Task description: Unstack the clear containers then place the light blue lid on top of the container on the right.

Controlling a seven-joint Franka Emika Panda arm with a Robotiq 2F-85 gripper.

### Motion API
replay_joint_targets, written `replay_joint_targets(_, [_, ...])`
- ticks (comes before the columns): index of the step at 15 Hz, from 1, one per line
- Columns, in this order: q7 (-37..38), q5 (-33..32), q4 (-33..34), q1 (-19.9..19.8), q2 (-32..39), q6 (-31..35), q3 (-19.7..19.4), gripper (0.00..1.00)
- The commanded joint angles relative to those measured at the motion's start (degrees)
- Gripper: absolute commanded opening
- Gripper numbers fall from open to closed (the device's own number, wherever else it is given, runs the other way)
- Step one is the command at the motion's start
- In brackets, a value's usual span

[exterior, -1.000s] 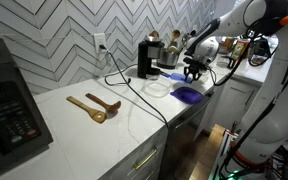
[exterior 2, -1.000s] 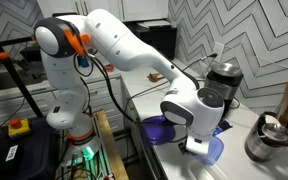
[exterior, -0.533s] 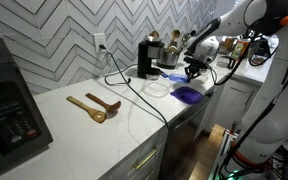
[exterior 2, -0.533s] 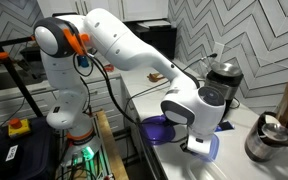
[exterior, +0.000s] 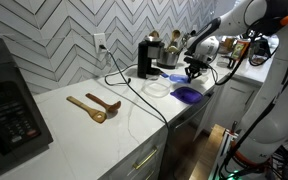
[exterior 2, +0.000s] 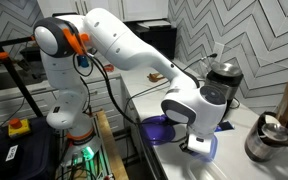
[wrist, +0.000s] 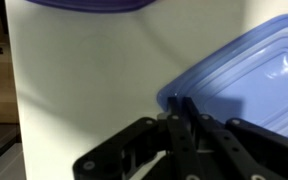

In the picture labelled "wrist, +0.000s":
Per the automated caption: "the light blue plastic lid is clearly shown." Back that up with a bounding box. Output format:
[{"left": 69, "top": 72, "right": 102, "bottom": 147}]
[{"left": 156, "top": 13, "right": 288, "bottom": 140}]

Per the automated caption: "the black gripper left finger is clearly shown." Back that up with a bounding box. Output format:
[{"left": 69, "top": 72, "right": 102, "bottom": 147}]
[{"left": 72, "top": 97, "right": 198, "bottom": 180}]

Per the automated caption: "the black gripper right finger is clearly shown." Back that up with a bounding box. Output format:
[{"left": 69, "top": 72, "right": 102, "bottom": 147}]
[{"left": 183, "top": 97, "right": 288, "bottom": 180}]

